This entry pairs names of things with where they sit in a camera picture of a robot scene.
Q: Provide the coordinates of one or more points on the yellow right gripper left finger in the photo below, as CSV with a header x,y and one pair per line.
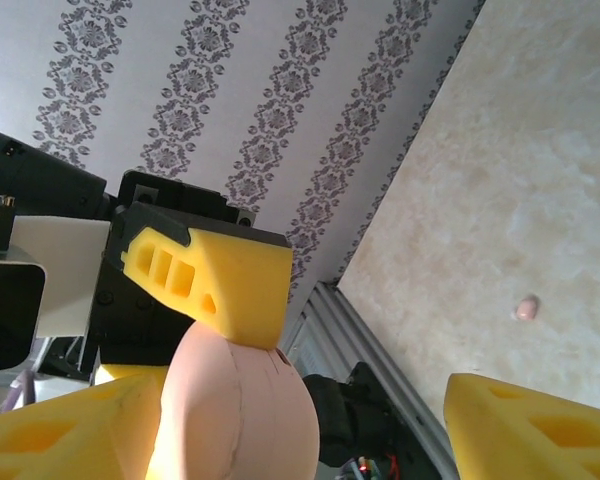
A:
x,y
55,440

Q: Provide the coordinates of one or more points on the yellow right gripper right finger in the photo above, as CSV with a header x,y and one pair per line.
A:
x,y
530,440

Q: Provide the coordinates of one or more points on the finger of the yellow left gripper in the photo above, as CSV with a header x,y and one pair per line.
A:
x,y
245,290
130,372

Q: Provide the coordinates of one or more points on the oval earbud charging case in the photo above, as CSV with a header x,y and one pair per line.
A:
x,y
240,415

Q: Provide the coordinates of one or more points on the small circuit board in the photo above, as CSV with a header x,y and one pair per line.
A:
x,y
375,467

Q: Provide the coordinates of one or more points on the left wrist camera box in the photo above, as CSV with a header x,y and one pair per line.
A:
x,y
60,275

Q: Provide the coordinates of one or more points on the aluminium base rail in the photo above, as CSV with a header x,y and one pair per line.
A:
x,y
380,360

